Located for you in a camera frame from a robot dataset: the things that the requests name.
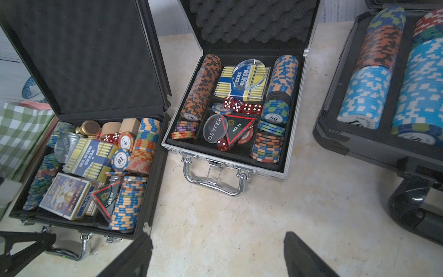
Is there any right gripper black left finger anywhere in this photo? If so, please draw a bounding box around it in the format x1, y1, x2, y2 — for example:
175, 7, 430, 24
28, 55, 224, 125
98, 233, 153, 277

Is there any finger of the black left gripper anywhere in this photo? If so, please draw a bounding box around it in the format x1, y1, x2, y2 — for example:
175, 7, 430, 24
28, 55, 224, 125
1, 231, 56, 277

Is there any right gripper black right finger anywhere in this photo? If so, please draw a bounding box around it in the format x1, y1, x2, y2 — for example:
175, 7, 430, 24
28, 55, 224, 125
284, 232, 339, 277

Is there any black carbon poker case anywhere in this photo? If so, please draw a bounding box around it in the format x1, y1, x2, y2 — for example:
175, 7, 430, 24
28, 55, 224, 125
0, 0, 173, 261

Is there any small silver poker case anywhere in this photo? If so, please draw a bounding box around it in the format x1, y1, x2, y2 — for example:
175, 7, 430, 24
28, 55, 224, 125
163, 1, 321, 196

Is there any large black poker case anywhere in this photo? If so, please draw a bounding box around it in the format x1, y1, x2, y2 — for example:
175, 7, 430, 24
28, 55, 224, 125
313, 1, 443, 244

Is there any purple playing card box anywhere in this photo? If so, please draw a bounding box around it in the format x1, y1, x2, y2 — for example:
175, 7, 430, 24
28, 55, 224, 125
39, 173, 91, 221

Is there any blue yellow card deck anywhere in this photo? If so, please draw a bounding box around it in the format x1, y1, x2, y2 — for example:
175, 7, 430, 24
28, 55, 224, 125
63, 138, 118, 183

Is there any green checked cloth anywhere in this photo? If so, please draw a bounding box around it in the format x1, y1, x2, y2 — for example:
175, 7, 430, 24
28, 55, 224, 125
0, 102, 56, 219

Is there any clear dealer button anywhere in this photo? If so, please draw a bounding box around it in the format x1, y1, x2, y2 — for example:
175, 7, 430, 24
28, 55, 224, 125
203, 114, 228, 144

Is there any pink cutting board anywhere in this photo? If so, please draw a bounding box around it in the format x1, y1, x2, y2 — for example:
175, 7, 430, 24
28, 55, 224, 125
19, 100, 52, 110

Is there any blue floral ceramic bowl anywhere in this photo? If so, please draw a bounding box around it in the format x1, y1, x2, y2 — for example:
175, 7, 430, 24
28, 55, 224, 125
21, 77, 47, 103

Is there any light blue long chip stack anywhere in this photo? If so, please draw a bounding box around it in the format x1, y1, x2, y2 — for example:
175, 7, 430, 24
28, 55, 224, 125
391, 9, 443, 147

